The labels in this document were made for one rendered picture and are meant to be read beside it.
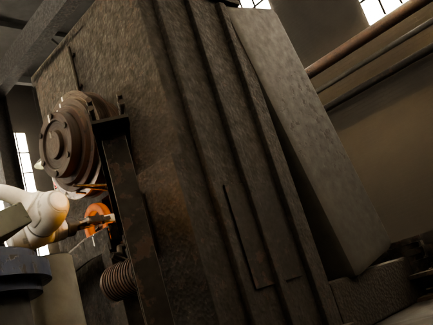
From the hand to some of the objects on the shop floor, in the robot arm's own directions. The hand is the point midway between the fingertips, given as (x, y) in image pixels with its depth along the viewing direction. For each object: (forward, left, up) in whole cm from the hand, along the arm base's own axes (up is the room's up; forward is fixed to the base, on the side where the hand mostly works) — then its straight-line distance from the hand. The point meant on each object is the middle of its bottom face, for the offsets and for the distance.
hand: (108, 218), depth 201 cm
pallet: (+202, -1, -64) cm, 212 cm away
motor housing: (-7, -23, -75) cm, 78 cm away
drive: (+124, +13, -68) cm, 142 cm away
